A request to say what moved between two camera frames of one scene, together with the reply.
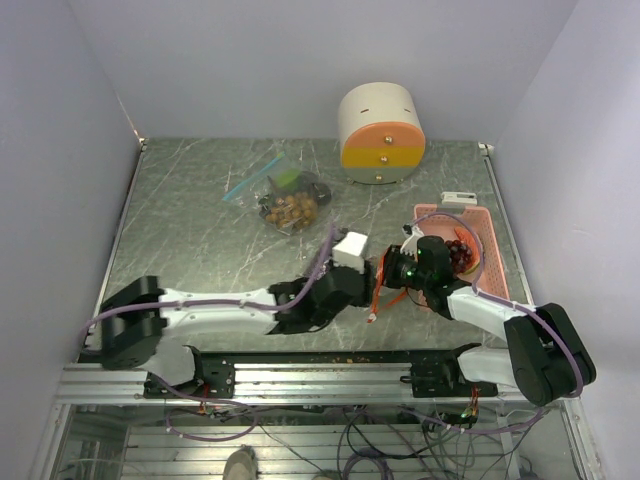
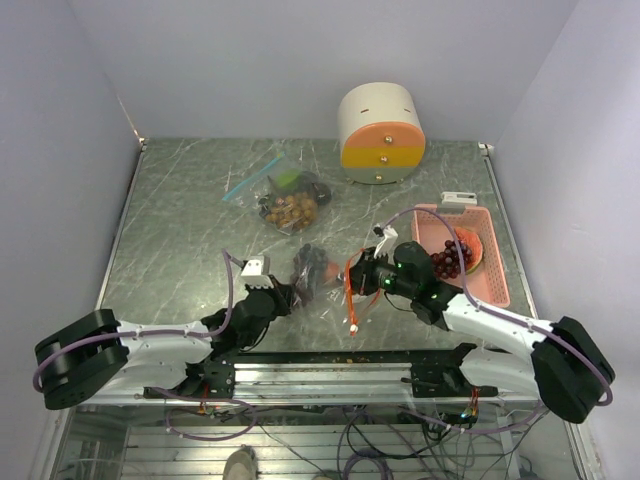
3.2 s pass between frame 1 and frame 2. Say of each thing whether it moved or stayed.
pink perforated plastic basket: stayed
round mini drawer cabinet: stayed
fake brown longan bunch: stayed
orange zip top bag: moved
